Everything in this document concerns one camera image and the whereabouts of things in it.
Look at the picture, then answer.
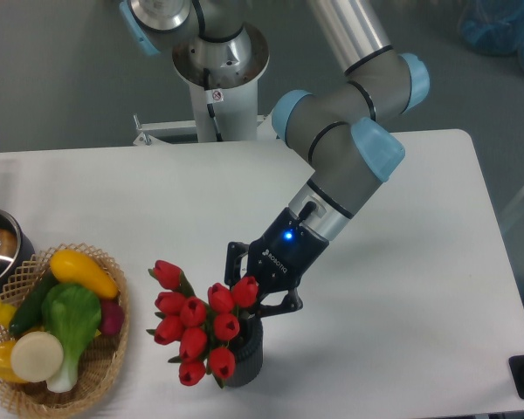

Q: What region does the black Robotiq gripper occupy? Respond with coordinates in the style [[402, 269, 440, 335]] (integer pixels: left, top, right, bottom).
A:
[[224, 207, 329, 318]]

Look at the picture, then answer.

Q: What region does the dark grey ribbed vase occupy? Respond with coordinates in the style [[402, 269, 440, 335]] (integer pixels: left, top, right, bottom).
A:
[[225, 317, 264, 388]]

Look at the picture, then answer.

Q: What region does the red tulip bouquet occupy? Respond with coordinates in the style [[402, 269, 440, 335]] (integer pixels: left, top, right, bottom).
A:
[[148, 260, 259, 388]]

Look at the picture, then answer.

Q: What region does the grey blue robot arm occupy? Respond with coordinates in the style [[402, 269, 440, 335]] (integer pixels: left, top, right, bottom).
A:
[[120, 1, 430, 318]]

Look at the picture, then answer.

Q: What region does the red radish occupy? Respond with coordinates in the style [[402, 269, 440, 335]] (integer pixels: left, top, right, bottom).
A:
[[99, 300, 125, 336]]

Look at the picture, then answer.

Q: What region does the green bok choy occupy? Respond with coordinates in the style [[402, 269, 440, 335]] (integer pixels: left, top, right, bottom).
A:
[[41, 283, 101, 393]]

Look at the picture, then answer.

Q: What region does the yellow squash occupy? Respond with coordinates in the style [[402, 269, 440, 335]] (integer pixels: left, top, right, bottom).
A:
[[49, 249, 119, 299]]

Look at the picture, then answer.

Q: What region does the dark green cucumber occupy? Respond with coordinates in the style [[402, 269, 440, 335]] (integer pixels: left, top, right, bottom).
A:
[[9, 271, 59, 337]]

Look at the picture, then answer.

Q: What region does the white round onion slice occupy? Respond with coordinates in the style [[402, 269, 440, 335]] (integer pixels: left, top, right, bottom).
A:
[[10, 332, 64, 382]]

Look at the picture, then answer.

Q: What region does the woven wicker basket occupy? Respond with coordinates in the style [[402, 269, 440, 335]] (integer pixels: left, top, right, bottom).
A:
[[0, 244, 130, 418]]

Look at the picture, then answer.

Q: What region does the small yellow banana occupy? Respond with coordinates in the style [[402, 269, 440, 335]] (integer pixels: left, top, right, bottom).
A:
[[0, 299, 17, 329]]

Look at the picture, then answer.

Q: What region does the yellow bell pepper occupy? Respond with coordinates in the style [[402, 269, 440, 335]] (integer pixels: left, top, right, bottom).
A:
[[0, 340, 27, 384]]

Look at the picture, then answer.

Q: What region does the white metal base frame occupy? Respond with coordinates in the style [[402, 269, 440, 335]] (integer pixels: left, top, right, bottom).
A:
[[133, 102, 276, 146]]

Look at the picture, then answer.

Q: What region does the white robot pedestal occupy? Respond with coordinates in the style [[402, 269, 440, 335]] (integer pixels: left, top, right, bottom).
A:
[[172, 23, 269, 142]]

